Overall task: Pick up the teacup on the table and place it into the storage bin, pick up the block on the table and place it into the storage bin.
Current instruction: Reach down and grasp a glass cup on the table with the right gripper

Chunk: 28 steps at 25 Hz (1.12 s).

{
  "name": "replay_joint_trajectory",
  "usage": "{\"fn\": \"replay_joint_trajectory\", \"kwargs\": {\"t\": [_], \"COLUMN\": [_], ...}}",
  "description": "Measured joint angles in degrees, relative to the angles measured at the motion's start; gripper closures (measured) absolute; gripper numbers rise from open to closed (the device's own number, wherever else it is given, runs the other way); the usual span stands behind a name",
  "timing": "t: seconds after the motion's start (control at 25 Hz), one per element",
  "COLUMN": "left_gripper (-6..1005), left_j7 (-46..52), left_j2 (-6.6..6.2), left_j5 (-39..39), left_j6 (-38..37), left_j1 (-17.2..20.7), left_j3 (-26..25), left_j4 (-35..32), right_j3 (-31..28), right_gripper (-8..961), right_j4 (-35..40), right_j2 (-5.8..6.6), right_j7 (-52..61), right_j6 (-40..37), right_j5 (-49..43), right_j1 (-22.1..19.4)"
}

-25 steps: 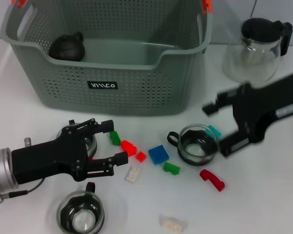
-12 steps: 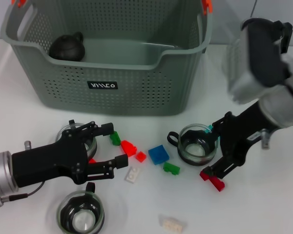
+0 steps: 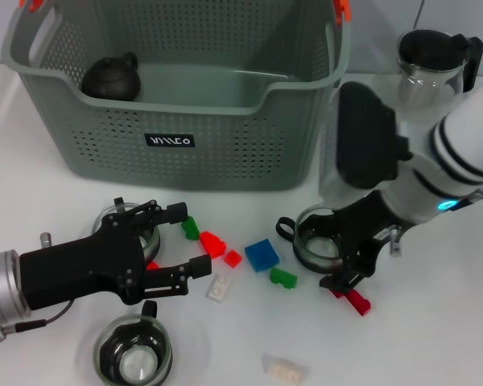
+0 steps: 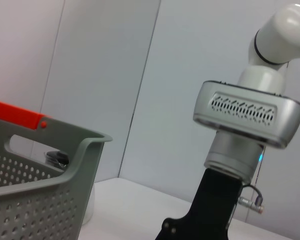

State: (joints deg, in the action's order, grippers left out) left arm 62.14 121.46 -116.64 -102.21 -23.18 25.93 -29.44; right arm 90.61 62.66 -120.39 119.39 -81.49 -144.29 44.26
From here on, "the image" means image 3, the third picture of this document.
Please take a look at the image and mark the glass pitcher with black lid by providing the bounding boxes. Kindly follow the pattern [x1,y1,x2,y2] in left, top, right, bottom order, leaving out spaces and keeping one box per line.
[369,27,483,125]

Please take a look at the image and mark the white flat plate brick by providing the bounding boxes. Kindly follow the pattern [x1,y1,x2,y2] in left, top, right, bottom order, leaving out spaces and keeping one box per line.
[204,273,233,302]

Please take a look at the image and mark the large red sloped brick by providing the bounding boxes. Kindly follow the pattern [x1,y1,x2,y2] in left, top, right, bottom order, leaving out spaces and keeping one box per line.
[199,231,228,261]

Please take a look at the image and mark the green toy brick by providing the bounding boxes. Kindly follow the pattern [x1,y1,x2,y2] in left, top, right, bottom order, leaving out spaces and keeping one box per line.
[268,267,298,290]
[180,216,201,241]

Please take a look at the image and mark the white long studded brick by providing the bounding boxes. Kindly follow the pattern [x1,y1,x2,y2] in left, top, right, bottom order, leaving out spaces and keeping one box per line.
[262,354,309,383]

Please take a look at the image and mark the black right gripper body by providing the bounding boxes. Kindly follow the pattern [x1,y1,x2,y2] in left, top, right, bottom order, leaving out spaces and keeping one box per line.
[332,191,403,279]

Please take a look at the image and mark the grey-green perforated storage bin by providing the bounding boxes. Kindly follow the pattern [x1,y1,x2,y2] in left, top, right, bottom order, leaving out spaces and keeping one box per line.
[0,0,352,192]

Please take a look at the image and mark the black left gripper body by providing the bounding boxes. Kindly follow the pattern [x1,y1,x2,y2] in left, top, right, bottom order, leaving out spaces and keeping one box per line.
[19,216,146,310]

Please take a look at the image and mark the dark red curved brick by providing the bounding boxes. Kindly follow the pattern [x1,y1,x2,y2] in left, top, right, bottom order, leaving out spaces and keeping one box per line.
[330,287,372,318]

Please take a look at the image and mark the blue square plate brick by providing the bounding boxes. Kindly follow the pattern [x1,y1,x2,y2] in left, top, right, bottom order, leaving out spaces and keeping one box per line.
[244,238,281,273]

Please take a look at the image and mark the glass teacup with black holder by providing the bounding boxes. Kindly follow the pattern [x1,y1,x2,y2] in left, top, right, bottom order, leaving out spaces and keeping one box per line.
[93,299,173,385]
[276,204,347,275]
[91,196,161,269]

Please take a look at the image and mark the left wrist cable with plug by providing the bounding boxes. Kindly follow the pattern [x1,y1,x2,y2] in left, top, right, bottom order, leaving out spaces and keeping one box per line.
[0,299,72,343]

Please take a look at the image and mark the right wrist cable with plug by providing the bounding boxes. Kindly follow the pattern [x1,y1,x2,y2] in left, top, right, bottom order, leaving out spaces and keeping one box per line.
[388,224,404,257]

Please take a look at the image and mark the wrist cable with plug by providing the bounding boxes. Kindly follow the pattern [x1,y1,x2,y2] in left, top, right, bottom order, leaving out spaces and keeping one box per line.
[388,224,404,257]
[0,299,72,343]

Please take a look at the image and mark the black round teapot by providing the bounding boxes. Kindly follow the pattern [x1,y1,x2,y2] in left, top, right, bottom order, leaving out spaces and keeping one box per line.
[80,51,142,101]

